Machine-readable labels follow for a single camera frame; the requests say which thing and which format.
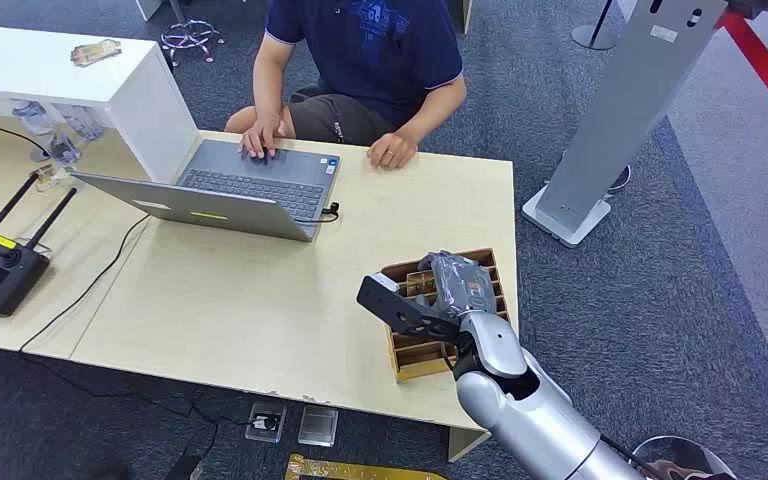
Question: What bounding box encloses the person's left hand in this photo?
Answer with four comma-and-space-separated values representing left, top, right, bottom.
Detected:
366, 131, 419, 171

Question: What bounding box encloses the clear plastic water bottle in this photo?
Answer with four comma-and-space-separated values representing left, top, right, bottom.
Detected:
53, 103, 104, 142
10, 99, 55, 138

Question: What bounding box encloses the grey kiosk stand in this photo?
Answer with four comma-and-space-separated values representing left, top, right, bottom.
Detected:
521, 0, 731, 250

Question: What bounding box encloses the yellow patterned board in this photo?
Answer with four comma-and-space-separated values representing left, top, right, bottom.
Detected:
283, 453, 450, 480

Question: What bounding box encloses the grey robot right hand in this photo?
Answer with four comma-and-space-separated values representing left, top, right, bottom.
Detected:
416, 250, 499, 323

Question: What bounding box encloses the chrome stool base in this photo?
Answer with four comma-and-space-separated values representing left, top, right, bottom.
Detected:
159, 0, 226, 67

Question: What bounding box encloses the small clear plastic holder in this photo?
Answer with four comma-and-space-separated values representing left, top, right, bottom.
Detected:
29, 163, 73, 194

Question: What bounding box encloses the small printed packet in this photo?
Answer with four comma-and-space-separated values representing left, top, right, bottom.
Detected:
69, 38, 123, 68

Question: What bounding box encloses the black laptop plug cable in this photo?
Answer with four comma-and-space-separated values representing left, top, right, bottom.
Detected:
293, 201, 342, 225

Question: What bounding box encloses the clear floor socket box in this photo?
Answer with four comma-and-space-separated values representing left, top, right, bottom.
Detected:
244, 400, 289, 444
297, 404, 341, 448

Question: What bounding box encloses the person's right hand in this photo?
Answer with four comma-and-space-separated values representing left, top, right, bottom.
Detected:
238, 117, 287, 161

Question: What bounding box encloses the grey laptop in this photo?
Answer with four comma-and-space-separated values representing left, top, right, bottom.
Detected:
71, 138, 343, 244

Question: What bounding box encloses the thin black cable with plug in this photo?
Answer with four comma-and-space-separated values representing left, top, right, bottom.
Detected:
0, 110, 52, 158

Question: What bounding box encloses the grey stanchion base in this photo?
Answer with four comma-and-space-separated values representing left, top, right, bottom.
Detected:
570, 0, 622, 52

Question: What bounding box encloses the wooden slotted card box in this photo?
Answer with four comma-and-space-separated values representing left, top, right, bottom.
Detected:
380, 248, 512, 384

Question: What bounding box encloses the white desk shelf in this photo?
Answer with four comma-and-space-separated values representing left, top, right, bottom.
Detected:
0, 23, 200, 185

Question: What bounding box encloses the long black cable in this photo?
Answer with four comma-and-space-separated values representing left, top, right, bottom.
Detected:
17, 213, 154, 354

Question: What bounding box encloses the person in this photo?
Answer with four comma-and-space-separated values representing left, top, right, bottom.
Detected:
224, 0, 469, 171

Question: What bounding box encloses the tan card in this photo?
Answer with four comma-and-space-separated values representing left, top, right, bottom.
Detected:
405, 270, 436, 297

